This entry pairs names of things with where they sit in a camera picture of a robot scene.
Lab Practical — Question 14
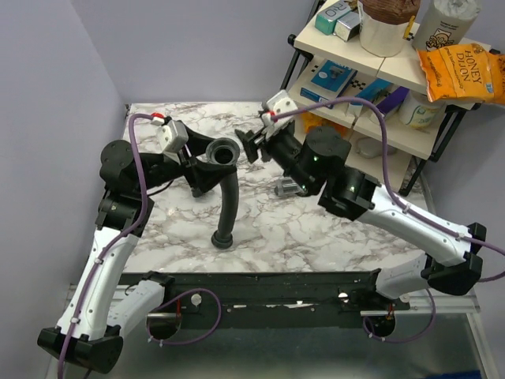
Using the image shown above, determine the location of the purple white carton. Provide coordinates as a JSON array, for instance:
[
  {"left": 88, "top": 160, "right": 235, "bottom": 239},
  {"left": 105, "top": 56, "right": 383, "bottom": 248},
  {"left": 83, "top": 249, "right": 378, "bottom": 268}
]
[{"left": 376, "top": 87, "right": 410, "bottom": 121}]

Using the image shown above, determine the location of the blue white carton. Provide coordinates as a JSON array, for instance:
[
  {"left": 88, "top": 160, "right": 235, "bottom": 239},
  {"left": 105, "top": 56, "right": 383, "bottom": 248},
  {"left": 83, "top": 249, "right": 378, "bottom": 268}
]
[{"left": 346, "top": 79, "right": 392, "bottom": 118}]

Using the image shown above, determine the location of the orange snack bag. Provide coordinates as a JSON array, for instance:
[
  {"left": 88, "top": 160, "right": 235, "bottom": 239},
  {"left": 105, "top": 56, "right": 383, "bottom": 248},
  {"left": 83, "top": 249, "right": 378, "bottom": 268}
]
[{"left": 301, "top": 112, "right": 348, "bottom": 137}]

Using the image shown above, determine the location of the blue product box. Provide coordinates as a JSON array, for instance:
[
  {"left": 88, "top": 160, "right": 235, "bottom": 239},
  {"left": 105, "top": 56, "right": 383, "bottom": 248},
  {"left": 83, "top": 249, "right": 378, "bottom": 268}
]
[{"left": 300, "top": 60, "right": 357, "bottom": 103}]

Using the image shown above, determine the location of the orange honey dijon chip bag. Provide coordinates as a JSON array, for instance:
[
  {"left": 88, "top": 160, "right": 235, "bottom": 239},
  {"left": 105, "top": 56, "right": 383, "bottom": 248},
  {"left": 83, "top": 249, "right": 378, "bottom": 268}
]
[{"left": 417, "top": 43, "right": 504, "bottom": 106}]

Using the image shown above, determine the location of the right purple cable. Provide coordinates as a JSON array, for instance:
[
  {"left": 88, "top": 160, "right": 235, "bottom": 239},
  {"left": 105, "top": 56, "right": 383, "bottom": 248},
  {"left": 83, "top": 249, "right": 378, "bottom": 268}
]
[{"left": 271, "top": 96, "right": 505, "bottom": 344}]

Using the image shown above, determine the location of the clear plastic pipe fitting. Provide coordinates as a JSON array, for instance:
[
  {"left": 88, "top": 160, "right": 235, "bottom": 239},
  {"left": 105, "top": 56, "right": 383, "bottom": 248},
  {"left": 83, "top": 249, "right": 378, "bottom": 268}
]
[{"left": 274, "top": 177, "right": 307, "bottom": 197}]

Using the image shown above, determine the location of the silver small box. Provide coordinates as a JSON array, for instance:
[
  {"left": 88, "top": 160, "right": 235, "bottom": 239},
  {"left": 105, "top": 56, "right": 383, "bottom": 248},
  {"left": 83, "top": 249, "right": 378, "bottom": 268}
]
[{"left": 334, "top": 12, "right": 361, "bottom": 42}]

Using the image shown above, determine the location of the aluminium frame rail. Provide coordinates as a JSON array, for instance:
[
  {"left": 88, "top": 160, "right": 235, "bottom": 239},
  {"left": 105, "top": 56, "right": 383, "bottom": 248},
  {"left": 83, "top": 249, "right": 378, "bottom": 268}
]
[{"left": 65, "top": 285, "right": 481, "bottom": 316}]

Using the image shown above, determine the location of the white tub brown lid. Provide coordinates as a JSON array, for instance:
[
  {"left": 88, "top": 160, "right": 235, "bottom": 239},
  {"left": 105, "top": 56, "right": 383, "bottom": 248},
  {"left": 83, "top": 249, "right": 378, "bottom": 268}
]
[{"left": 357, "top": 0, "right": 421, "bottom": 58}]

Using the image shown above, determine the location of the teal green box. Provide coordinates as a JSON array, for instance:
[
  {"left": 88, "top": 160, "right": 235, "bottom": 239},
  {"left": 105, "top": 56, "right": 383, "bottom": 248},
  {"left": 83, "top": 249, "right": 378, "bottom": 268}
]
[{"left": 315, "top": 1, "right": 351, "bottom": 36}]

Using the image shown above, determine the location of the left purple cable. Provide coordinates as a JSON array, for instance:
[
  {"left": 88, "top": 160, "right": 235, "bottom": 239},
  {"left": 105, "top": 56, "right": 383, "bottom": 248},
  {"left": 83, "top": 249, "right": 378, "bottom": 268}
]
[{"left": 57, "top": 113, "right": 222, "bottom": 379}]

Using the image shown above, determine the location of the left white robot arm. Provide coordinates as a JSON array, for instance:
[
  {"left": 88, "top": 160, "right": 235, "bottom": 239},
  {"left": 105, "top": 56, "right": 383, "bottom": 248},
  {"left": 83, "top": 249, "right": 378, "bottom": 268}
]
[{"left": 37, "top": 123, "right": 240, "bottom": 377}]

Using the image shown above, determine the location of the grey cylindrical canister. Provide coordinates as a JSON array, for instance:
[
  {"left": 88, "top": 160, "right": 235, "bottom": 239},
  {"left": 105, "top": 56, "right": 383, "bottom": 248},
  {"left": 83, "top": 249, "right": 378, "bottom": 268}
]
[{"left": 412, "top": 0, "right": 482, "bottom": 51}]

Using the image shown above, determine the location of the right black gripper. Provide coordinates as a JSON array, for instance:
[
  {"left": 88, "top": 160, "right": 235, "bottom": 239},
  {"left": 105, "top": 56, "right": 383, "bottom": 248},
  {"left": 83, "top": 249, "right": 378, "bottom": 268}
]
[{"left": 234, "top": 122, "right": 316, "bottom": 194}]

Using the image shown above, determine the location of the purple cable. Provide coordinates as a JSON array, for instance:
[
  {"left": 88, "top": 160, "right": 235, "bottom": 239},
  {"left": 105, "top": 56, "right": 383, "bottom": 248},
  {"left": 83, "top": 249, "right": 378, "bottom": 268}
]
[
  {"left": 271, "top": 96, "right": 505, "bottom": 344},
  {"left": 57, "top": 113, "right": 222, "bottom": 379}
]

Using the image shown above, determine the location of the cream tiered shelf rack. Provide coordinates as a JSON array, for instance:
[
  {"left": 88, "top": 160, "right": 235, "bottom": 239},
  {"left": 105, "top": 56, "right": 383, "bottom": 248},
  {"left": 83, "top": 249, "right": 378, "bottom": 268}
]
[{"left": 274, "top": 0, "right": 496, "bottom": 197}]

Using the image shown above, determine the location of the black corrugated hose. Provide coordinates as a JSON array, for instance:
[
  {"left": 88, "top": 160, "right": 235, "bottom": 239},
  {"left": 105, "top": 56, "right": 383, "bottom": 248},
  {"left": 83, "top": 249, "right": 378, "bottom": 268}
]
[{"left": 205, "top": 137, "right": 241, "bottom": 250}]

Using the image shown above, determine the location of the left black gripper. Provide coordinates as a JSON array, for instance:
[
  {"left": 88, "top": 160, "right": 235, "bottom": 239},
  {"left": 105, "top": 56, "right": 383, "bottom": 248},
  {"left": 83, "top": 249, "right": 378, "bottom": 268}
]
[{"left": 133, "top": 122, "right": 237, "bottom": 194}]

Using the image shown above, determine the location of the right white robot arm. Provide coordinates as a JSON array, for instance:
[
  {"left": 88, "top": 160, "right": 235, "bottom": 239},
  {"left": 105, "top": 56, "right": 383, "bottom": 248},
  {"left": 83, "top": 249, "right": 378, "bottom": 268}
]
[{"left": 235, "top": 126, "right": 486, "bottom": 310}]

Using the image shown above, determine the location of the white round container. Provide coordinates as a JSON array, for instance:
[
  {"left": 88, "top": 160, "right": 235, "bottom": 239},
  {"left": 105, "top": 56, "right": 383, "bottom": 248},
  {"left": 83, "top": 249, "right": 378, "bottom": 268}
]
[{"left": 398, "top": 91, "right": 445, "bottom": 129}]

